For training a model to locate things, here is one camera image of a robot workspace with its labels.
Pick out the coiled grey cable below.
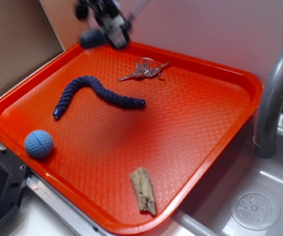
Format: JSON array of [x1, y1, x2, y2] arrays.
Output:
[[126, 0, 151, 22]]

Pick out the light blue dimpled ball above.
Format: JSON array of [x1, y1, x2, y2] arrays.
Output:
[[24, 130, 54, 159]]

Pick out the black metal bracket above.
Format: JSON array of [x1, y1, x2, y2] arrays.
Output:
[[0, 147, 29, 226]]

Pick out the grey plastic faucet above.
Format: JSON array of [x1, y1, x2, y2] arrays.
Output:
[[253, 50, 283, 158]]

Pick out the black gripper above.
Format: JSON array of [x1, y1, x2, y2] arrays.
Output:
[[75, 0, 131, 49]]

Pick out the round sink drain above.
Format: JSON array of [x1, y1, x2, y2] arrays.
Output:
[[230, 188, 281, 231]]

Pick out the orange plastic tray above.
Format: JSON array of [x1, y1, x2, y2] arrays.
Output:
[[0, 43, 263, 235]]

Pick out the brown cardboard box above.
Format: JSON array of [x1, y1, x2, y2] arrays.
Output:
[[0, 0, 66, 108]]

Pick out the dark blue braided rope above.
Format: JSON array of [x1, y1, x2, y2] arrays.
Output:
[[52, 75, 146, 121]]

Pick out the grey toy sink basin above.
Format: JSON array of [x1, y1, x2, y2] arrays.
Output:
[[173, 119, 283, 236]]

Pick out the weathered wood piece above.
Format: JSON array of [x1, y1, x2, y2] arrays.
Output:
[[130, 167, 157, 216]]

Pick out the aluminium frame rail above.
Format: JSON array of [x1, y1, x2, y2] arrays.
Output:
[[0, 143, 106, 236]]

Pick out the silver keys on ring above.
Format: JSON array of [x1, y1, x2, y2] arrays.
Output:
[[118, 57, 170, 82]]

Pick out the dark green plastic pickle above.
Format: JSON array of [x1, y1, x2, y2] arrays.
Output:
[[79, 29, 107, 49]]

